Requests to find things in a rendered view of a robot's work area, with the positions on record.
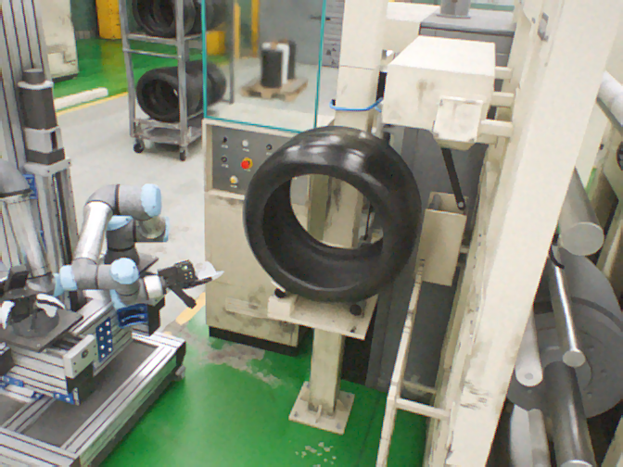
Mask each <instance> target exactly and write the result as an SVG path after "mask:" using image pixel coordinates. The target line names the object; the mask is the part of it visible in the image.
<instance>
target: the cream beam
mask: <svg viewBox="0 0 623 467"><path fill-rule="evenodd" d="M494 45H495V44H494V43H485V42H476V41H467V40H458V39H449V38H439V37H431V36H423V37H422V35H418V37H417V38H416V39H415V40H414V41H413V42H412V43H411V44H410V45H409V46H408V47H406V48H405V49H403V51H402V52H401V53H400V54H399V55H398V56H397V57H396V58H395V59H394V60H393V61H392V62H391V63H390V64H388V74H387V78H386V87H385V94H384V102H383V109H382V114H381V117H382V123H386V124H392V125H399V126H405V127H412V128H419V129H426V130H429V131H431V127H432V121H433V120H435V119H436V115H438V110H439V107H438V106H437V104H438V102H439V100H440V98H441V97H442V96H450V97H459V98H465V99H474V100H480V101H482V102H483V108H482V113H481V118H482V120H484V121H485V120H486V116H487V111H488V106H489V103H490V99H491V93H492V89H493V84H494V79H495V58H494Z"/></svg>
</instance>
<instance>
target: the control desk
mask: <svg viewBox="0 0 623 467"><path fill-rule="evenodd" d="M334 120H335V117H331V116H325V115H317V126H316V127H322V126H334ZM296 134H298V133H292V132H285V131H279V130H274V129H266V128H261V127H255V126H247V125H242V124H235V123H232V122H230V121H223V120H212V119H203V120H202V150H203V162H204V191H205V192H204V214H205V261H208V262H209V263H211V264H212V266H213V269H214V270H215V271H224V274H223V275H221V276H220V277H218V278H216V279H214V280H212V281H210V282H208V283H206V325H208V326H209V336H213V338H216V337H217V339H221V340H224V341H229V342H233V343H237V344H240V345H244V346H248V347H255V348H259V349H263V350H267V351H271V352H275V353H279V354H283V355H287V356H290V357H294V358H295V356H296V354H297V352H298V350H299V349H300V347H301V345H302V342H303V340H304V338H305V336H306V334H307V333H308V331H309V329H310V327H309V326H305V325H300V324H295V323H292V322H284V320H280V319H276V318H273V317H268V316H267V312H268V311H267V309H268V299H269V297H271V296H272V293H273V291H274V290H275V288H276V287H277V286H276V285H275V284H273V283H272V280H273V278H270V277H269V276H268V275H267V273H266V272H265V271H264V270H263V268H262V267H261V265H260V264H259V262H258V261H257V260H256V259H255V257H254V256H253V254H252V252H251V250H250V248H249V245H248V240H247V238H246V234H245V230H243V223H242V207H243V200H244V196H246V192H247V189H248V184H249V182H250V180H251V178H252V176H253V174H254V173H255V171H256V170H257V168H258V167H259V166H260V164H261V163H262V162H263V161H264V160H265V159H266V158H267V157H269V156H270V155H271V154H272V153H273V152H274V151H276V150H277V149H278V148H279V147H280V146H282V145H283V144H284V143H285V142H287V140H288V139H289V138H291V137H292V136H294V135H296ZM328 182H329V176H326V175H318V174H310V175H303V176H299V177H295V178H292V181H291V185H290V200H291V205H292V208H293V211H294V213H295V215H296V218H298V220H299V222H300V224H301V225H302V226H303V228H304V229H305V230H306V231H307V232H308V233H309V234H310V235H312V236H313V237H314V238H316V239H317V240H321V241H323V234H324V224H325V213H326V203H327V196H328Z"/></svg>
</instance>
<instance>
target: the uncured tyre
mask: <svg viewBox="0 0 623 467"><path fill-rule="evenodd" d="M310 174H318V175H326V176H331V177H334V178H337V179H339V180H341V181H344V182H346V183H348V184H351V185H352V186H354V187H355V188H357V189H358V191H359V192H360V193H362V194H363V195H364V196H365V197H366V198H367V200H368V201H369V202H370V203H371V205H372V206H373V208H374V209H375V212H376V214H378V216H379V219H380V221H381V225H382V229H383V236H382V237H381V238H380V239H378V240H376V241H374V242H373V243H372V244H371V245H369V246H365V247H361V248H355V249H342V248H336V247H332V246H328V245H326V244H325V243H323V242H321V241H319V240H317V239H316V238H314V237H313V236H312V235H310V234H309V233H308V232H307V231H306V230H305V229H304V228H303V226H302V225H301V224H300V222H299V220H298V218H296V215H295V213H294V211H293V208H292V205H291V200H290V185H291V181H292V178H295V177H299V176H303V175H310ZM420 220H421V199H420V195H419V189H418V186H417V183H416V180H415V178H414V177H413V174H412V172H411V170H410V169H409V166H408V164H407V163H406V162H405V160H404V159H403V158H402V156H401V155H400V154H398V153H397V152H396V151H395V150H394V149H393V148H392V147H391V146H390V145H388V143H387V142H385V141H384V140H382V139H381V138H379V137H378V136H376V135H374V134H371V133H368V132H366V131H363V130H360V129H356V128H352V127H345V126H322V127H316V128H312V129H309V130H307V131H304V132H302V133H299V134H296V135H294V136H292V137H291V138H289V139H288V140H287V142H285V143H284V144H283V145H282V146H280V147H279V148H278V149H277V150H276V151H274V152H273V153H272V154H271V155H270V156H269V157H267V158H266V159H265V160H264V161H263V162H262V163H261V164H260V166H259V167H258V168H257V170H256V171H255V173H254V174H253V176H252V178H251V180H250V182H249V184H248V189H247V192H246V196H244V200H243V207H242V223H243V230H245V234H246V238H247V240H248V245H249V248H250V250H251V252H252V254H253V256H254V257H255V259H256V260H257V261H258V262H259V264H260V265H261V267H262V268H263V270H264V271H265V272H266V273H267V275H268V276H269V277H270V278H273V279H274V280H275V281H276V282H277V283H279V284H280V285H281V286H283V287H284V288H285V289H286V290H288V291H290V292H292V293H293V294H295V295H299V296H300V297H302V298H305V299H308V300H310V301H313V302H318V303H323V304H332V305H342V304H351V303H356V302H360V301H363V300H365V299H368V298H370V297H373V296H374V295H375V296H376V294H378V293H380V292H381V291H383V290H384V289H385V288H387V287H388V286H389V285H390V284H392V283H393V282H394V281H395V280H396V279H397V278H398V277H399V275H400V274H401V273H403V271H404V270H405V267H406V265H407V264H408V262H409V260H410V258H411V255H412V253H413V248H414V244H415V239H416V236H417V233H418V229H419V225H420Z"/></svg>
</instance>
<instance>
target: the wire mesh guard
mask: <svg viewBox="0 0 623 467"><path fill-rule="evenodd" d="M425 263H426V259H423V258H420V262H419V266H418V271H417V274H416V278H415V282H414V286H413V294H412V298H411V302H410V306H409V309H408V314H407V319H406V323H405V326H404V330H403V334H402V338H401V343H400V350H399V354H398V357H397V362H396V367H395V371H394V374H392V376H393V378H391V383H390V387H389V390H388V399H387V405H386V410H385V417H384V421H383V427H382V434H381V438H380V444H379V450H378V455H377V461H376V467H386V466H387V460H388V453H389V448H390V443H391V438H392V434H393V429H394V424H395V420H396V414H397V410H398V408H396V409H395V410H394V404H395V399H396V395H398V398H400V396H401V388H402V383H403V376H404V372H405V367H406V362H407V356H408V351H409V346H410V342H411V335H412V330H413V321H414V315H415V311H416V306H417V300H418V296H419V290H420V284H421V276H422V272H423V267H425Z"/></svg>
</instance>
